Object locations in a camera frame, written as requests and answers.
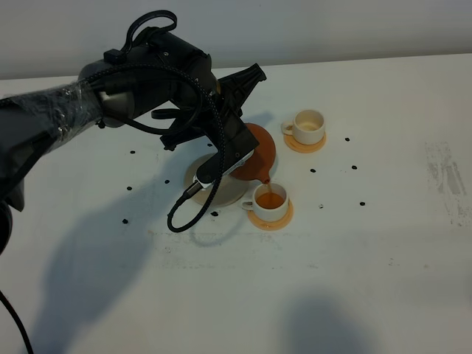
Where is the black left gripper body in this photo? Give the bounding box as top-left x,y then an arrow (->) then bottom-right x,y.
161,95 -> 242,150

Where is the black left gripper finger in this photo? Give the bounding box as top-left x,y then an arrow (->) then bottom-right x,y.
218,63 -> 266,111

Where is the brown clay teapot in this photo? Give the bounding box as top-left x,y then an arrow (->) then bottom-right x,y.
230,123 -> 276,184

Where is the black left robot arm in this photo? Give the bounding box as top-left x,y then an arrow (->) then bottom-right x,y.
1,27 -> 272,246

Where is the beige round teapot coaster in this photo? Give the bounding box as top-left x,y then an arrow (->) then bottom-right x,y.
184,154 -> 250,207

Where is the far orange cup coaster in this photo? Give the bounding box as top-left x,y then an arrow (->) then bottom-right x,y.
283,133 -> 327,153

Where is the orange cup coaster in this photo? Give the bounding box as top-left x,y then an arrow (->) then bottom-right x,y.
283,133 -> 327,153
247,201 -> 294,232

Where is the far white teacup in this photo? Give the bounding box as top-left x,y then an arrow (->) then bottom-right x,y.
281,110 -> 325,145

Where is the white teacup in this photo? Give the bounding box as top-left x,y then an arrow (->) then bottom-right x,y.
281,110 -> 325,145
240,181 -> 289,222

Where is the near white teacup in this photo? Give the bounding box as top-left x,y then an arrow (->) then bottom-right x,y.
240,181 -> 289,222

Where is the near orange cup coaster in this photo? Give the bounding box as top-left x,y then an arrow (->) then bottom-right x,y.
247,201 -> 294,232

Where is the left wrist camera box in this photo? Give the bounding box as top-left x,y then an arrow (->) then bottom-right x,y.
194,111 -> 260,189

